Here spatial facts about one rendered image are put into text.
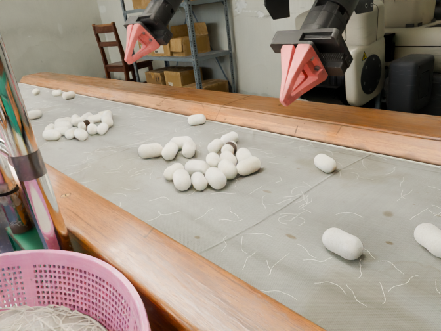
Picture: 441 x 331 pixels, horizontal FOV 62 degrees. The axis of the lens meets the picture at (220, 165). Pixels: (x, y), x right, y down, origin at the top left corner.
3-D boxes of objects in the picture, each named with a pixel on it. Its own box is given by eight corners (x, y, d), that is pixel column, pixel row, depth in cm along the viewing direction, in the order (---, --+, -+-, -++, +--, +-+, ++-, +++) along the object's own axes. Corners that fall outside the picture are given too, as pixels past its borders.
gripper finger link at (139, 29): (121, 51, 74) (144, 15, 76) (104, 52, 79) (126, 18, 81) (144, 73, 79) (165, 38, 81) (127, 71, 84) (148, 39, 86)
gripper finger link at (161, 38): (126, 51, 73) (150, 14, 75) (109, 51, 78) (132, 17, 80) (150, 73, 77) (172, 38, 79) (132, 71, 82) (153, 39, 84)
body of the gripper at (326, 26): (332, 39, 46) (356, -7, 47) (269, 41, 53) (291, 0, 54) (348, 71, 50) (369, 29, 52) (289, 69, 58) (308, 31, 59)
